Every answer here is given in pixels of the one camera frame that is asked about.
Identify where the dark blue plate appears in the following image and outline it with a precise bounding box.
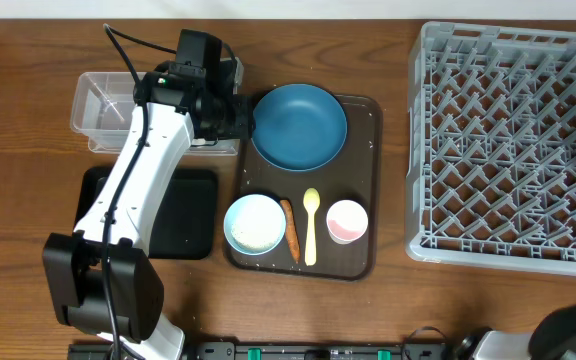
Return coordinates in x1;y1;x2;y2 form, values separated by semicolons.
252;84;348;172

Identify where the orange carrot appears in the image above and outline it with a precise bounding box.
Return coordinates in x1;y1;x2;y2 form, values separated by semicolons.
280;199;301;263

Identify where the right black cable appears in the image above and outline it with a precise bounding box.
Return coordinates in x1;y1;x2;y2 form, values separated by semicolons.
401;325;449;346

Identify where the dark brown serving tray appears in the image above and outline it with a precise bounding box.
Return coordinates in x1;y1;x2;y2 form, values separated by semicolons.
224;94;383;281

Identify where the left black cable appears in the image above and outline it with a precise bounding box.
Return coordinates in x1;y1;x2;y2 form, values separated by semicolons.
100;23;179;360

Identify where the black plastic bin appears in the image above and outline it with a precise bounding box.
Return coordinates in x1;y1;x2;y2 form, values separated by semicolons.
73;166;219;260

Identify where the pale yellow spoon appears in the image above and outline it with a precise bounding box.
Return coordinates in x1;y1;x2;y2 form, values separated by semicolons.
303;188;320;266

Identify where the black cable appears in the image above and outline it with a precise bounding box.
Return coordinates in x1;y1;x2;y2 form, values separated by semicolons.
100;23;179;360
401;325;449;346

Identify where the light blue rice bowl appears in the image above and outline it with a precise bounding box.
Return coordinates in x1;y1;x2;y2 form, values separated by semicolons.
223;194;286;256

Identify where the white pink cup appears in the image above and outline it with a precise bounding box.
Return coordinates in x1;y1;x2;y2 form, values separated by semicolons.
326;200;369;245

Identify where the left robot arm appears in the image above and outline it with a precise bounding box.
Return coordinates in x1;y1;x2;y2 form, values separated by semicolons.
42;29;255;359

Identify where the grey dishwasher rack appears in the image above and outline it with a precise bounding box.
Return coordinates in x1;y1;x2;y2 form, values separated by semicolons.
405;22;576;276

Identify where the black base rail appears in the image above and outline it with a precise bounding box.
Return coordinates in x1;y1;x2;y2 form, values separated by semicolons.
66;340;464;360

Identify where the clear plastic bin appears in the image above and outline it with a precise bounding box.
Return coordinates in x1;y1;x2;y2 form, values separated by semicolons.
69;71;245;157

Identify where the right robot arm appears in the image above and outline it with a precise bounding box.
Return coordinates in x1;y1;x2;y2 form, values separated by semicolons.
450;305;576;360

